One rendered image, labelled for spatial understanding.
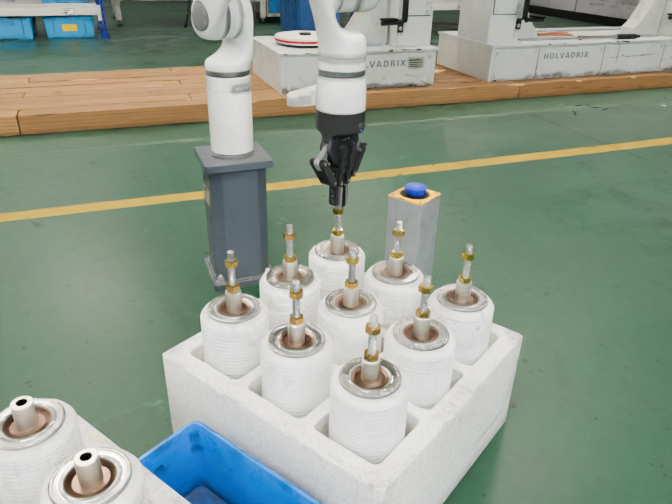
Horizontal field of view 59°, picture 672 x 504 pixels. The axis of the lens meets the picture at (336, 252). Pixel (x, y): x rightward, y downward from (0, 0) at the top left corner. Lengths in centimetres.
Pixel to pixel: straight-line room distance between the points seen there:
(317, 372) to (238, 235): 63
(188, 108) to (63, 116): 50
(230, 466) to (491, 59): 281
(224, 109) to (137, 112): 146
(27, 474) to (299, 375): 31
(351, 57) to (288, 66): 200
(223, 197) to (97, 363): 42
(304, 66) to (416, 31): 63
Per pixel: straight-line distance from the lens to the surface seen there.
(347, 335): 84
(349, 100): 88
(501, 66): 340
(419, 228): 107
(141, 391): 114
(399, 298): 92
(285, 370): 76
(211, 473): 92
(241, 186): 130
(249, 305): 86
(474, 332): 88
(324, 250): 100
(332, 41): 87
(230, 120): 127
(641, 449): 112
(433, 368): 79
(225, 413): 85
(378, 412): 70
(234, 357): 85
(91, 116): 270
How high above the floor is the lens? 71
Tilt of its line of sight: 27 degrees down
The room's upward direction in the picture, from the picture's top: 2 degrees clockwise
